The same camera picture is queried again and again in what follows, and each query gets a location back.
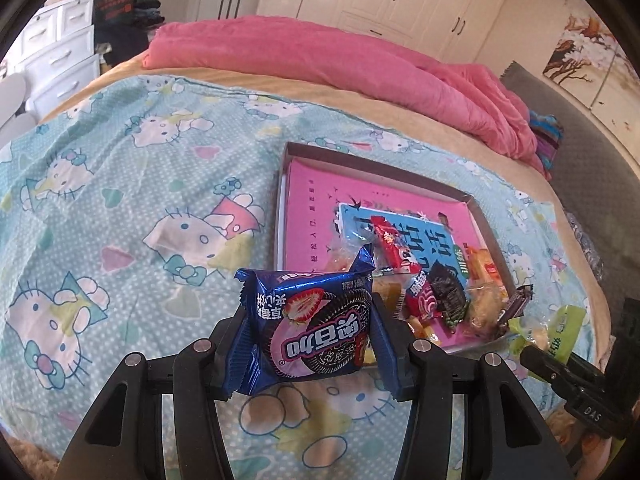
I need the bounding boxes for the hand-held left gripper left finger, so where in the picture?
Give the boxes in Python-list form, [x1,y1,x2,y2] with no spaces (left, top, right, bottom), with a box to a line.
[52,305,261,480]

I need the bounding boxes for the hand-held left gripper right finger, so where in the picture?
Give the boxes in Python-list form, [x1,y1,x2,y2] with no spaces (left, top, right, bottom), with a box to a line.
[370,292,576,480]

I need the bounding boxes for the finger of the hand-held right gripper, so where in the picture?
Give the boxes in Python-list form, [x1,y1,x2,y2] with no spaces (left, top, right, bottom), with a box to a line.
[519,345,588,401]

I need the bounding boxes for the light green snack packet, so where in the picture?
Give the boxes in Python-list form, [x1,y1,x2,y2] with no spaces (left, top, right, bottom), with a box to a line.
[525,305,587,366]

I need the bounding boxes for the brown chocolate bar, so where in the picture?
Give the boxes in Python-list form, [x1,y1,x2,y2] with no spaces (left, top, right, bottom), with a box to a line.
[495,285,535,336]

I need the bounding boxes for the red swirl candy packet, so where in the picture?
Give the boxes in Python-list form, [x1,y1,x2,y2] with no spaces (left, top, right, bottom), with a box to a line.
[400,265,448,323]

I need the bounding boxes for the blue cookie packet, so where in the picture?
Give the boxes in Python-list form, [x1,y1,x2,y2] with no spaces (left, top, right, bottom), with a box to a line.
[235,244,376,396]

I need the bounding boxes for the clear zip bag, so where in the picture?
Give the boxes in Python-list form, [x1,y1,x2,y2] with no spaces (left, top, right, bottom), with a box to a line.
[462,282,511,341]

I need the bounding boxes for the black snack packet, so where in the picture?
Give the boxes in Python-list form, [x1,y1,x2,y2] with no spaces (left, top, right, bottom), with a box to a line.
[427,260,471,331]

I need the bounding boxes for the clear packet of yellow snacks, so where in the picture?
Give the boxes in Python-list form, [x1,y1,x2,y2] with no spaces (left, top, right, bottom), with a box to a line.
[325,240,376,281]

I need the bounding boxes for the red snack packet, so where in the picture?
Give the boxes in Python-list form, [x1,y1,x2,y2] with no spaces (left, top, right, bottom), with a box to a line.
[370,215,418,276]

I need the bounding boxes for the orange bread packet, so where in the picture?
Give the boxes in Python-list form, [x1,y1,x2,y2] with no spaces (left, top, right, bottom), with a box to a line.
[462,245,503,291]

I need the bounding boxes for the dark cardboard box tray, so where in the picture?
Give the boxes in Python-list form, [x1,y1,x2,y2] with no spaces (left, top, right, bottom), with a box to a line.
[274,141,516,356]

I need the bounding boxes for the green clear snack packet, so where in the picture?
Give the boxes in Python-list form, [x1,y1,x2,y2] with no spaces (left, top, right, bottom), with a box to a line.
[507,317,538,348]

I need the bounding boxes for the pink book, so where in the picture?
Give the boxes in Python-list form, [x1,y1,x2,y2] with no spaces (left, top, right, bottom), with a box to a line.
[280,157,506,351]

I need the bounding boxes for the cartoon cat print bedsheet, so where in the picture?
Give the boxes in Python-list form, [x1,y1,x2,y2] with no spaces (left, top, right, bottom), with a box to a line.
[0,74,608,461]

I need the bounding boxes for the brown shaggy rug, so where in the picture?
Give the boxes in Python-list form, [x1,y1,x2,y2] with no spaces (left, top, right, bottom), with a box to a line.
[5,435,56,480]

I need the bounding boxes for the grey quilted headboard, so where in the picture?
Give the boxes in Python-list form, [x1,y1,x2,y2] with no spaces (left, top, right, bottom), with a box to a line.
[500,60,640,301]

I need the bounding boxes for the striped colourful pillow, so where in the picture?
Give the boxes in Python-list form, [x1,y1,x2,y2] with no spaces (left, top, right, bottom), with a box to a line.
[530,112,566,181]

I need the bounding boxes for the pink blanket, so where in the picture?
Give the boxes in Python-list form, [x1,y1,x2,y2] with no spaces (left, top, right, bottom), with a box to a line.
[141,16,553,178]

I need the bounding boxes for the white chair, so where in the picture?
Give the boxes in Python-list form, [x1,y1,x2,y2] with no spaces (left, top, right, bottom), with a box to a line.
[0,72,38,146]

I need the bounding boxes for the white drawer chest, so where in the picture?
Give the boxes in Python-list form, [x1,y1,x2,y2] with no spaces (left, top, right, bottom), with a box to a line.
[7,0,103,116]

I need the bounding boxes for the white wardrobe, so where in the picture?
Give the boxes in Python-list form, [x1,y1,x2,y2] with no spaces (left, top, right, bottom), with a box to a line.
[257,0,516,63]

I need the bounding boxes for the pile of dark clothes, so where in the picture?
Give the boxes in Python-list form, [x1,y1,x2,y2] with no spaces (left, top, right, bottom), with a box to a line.
[132,0,166,28]

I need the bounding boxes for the dark paper bag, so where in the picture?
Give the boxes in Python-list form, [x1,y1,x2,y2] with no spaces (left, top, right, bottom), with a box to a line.
[92,0,137,26]

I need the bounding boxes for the flower wall painting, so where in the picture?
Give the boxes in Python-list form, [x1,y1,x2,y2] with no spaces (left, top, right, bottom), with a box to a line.
[542,12,633,111]

